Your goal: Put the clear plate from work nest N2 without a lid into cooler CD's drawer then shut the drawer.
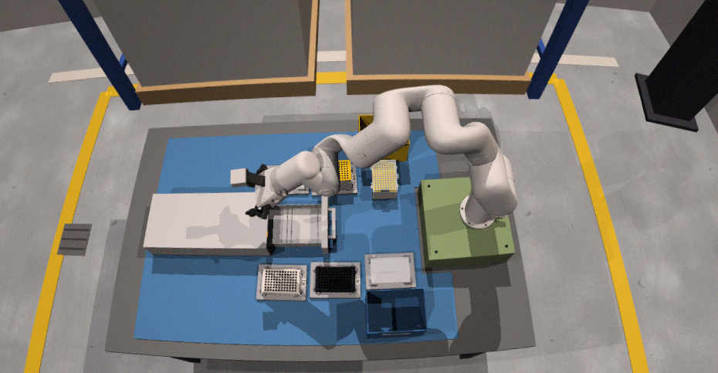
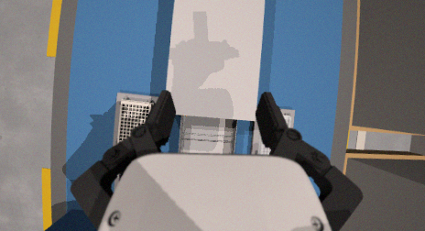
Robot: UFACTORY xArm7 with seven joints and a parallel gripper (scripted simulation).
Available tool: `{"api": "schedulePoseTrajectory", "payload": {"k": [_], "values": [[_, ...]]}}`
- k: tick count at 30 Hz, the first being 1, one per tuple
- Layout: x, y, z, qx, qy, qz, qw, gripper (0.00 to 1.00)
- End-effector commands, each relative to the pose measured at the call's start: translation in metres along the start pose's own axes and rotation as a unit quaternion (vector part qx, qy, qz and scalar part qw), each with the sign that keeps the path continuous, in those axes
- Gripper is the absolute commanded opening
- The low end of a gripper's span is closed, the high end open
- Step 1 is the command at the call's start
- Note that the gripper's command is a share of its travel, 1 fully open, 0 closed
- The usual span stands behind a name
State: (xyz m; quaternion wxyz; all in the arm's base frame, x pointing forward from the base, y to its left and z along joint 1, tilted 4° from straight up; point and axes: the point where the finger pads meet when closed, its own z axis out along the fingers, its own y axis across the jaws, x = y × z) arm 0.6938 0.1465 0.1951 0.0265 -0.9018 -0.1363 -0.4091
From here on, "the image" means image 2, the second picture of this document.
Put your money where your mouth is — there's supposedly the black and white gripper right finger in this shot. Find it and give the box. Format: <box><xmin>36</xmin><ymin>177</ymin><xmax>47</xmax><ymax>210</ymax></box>
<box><xmin>256</xmin><ymin>92</ymin><xmax>364</xmax><ymax>231</ymax></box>

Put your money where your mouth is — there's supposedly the blue bench mat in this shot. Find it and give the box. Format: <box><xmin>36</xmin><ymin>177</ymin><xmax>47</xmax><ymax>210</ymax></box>
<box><xmin>66</xmin><ymin>0</ymin><xmax>343</xmax><ymax>213</ymax></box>

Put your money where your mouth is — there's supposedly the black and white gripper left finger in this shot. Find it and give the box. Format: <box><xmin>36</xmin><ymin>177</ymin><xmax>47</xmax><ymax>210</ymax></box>
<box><xmin>71</xmin><ymin>91</ymin><xmax>176</xmax><ymax>231</ymax></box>

